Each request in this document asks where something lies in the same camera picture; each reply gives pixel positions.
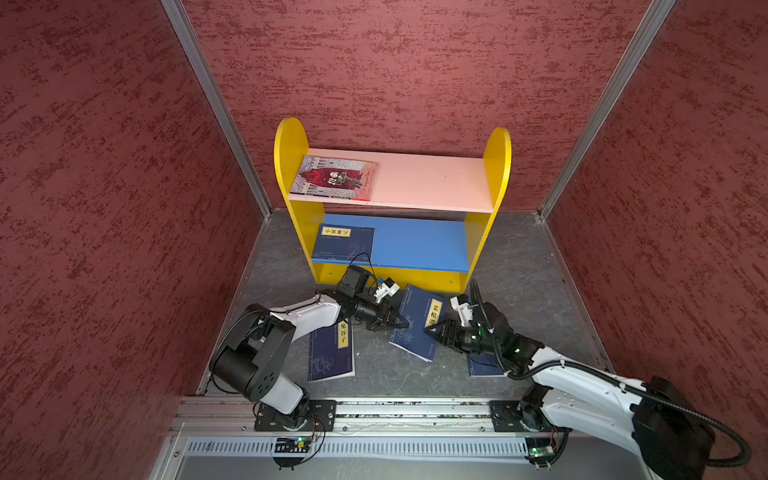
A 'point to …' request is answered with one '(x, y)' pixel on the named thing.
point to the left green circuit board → (292, 445)
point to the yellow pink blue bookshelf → (418, 219)
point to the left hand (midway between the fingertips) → (405, 331)
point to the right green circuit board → (539, 450)
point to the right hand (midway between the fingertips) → (428, 341)
